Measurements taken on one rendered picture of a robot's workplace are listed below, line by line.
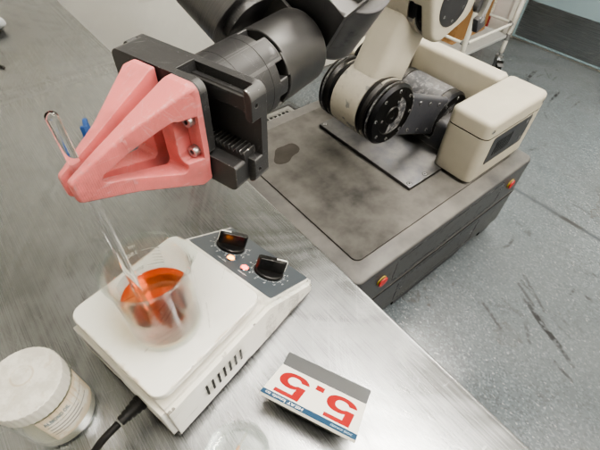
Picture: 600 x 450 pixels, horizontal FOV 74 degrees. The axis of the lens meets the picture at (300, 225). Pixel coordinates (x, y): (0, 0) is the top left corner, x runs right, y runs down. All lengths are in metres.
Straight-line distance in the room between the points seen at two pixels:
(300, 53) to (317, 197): 0.85
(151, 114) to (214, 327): 0.20
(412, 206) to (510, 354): 0.56
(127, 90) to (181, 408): 0.25
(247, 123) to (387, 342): 0.30
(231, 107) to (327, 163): 1.00
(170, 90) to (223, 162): 0.05
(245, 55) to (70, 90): 0.65
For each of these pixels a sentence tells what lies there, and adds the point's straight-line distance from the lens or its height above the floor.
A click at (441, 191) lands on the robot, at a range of 1.23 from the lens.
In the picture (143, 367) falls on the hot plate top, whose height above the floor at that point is 0.84.
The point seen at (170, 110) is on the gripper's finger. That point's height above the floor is 1.03.
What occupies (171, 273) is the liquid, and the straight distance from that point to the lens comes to 0.35.
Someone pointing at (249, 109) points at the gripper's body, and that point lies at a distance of 0.23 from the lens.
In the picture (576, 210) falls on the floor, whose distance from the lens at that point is 2.01.
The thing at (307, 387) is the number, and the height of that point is 0.77.
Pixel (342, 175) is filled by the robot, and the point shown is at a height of 0.36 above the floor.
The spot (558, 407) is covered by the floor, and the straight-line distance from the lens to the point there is 1.43.
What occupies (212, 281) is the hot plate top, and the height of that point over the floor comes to 0.84.
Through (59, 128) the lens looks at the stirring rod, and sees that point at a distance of 0.22.
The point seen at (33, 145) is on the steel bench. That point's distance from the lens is 0.77.
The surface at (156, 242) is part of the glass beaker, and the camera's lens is 0.33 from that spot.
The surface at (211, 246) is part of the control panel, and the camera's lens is 0.44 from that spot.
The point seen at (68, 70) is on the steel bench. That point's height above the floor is 0.75.
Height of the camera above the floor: 1.15
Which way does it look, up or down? 48 degrees down
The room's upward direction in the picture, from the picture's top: 3 degrees clockwise
